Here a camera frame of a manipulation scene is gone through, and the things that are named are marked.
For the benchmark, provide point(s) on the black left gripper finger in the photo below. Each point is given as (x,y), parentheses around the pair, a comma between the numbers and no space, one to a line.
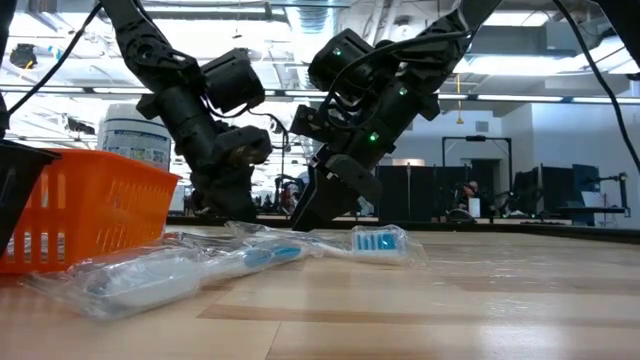
(215,200)
(245,200)

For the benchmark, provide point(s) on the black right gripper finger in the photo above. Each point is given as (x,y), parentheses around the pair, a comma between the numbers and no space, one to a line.
(342,200)
(315,205)

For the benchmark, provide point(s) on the crinkled clear packet silver clipper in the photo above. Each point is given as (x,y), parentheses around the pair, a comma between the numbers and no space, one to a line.
(210,240)

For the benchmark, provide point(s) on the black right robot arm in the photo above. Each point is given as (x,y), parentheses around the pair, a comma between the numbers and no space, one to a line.
(440,45)

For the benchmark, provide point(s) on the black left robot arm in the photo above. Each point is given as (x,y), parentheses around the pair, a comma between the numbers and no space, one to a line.
(150,50)

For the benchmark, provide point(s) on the white wipes canister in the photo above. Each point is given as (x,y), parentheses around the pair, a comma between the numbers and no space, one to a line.
(130,140)

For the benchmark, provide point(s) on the black partition panel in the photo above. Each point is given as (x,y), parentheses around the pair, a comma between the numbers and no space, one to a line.
(420,195)

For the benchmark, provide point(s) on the person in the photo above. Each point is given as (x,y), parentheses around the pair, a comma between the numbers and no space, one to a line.
(470,192)

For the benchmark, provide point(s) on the black dome-shaped object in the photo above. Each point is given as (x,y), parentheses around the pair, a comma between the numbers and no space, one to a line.
(460,216)

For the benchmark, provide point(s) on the orange slotted plastic basket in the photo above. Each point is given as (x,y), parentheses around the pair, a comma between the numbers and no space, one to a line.
(90,210)

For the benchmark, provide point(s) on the small white cup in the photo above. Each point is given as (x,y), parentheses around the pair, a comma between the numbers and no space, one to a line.
(474,207)

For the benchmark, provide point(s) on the long ceiling light strip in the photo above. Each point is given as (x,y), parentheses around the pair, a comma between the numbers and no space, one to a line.
(520,98)

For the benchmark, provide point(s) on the bright ceiling light panel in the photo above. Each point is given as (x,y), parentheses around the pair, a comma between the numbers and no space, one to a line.
(515,65)

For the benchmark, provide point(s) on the black plastic bin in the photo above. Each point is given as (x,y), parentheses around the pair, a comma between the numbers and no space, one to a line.
(15,185)

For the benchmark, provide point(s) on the black ceiling-hung device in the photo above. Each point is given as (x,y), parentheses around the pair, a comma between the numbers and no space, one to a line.
(22,55)

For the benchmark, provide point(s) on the black background workstation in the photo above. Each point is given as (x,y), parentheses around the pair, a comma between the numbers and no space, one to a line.
(550,192)

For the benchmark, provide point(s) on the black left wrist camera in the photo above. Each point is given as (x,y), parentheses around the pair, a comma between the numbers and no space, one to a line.
(245,145)

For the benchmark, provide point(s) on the thin black station frame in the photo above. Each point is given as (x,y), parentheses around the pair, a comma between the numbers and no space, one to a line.
(475,138)

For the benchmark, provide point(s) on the silver ceiling air duct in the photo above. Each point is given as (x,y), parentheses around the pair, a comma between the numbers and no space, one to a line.
(310,20)

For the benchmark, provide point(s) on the black aluminium table frame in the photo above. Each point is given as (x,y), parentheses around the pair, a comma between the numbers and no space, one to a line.
(575,233)

